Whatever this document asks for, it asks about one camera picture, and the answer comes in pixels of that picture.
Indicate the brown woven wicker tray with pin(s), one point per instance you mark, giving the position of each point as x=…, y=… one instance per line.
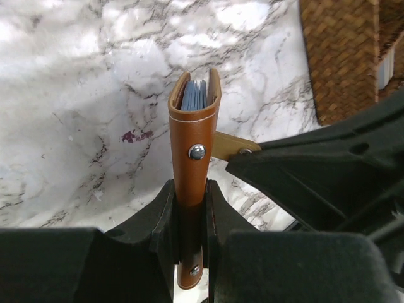
x=345, y=43

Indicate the brown leather card holder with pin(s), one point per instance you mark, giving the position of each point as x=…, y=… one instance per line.
x=193, y=113

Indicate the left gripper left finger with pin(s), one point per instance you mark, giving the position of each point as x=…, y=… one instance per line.
x=140, y=254

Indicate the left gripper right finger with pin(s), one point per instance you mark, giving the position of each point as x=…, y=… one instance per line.
x=248, y=265

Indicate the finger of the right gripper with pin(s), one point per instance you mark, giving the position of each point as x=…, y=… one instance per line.
x=345, y=177

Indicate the silver cards in tray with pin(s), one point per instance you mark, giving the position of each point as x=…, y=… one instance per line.
x=386, y=69

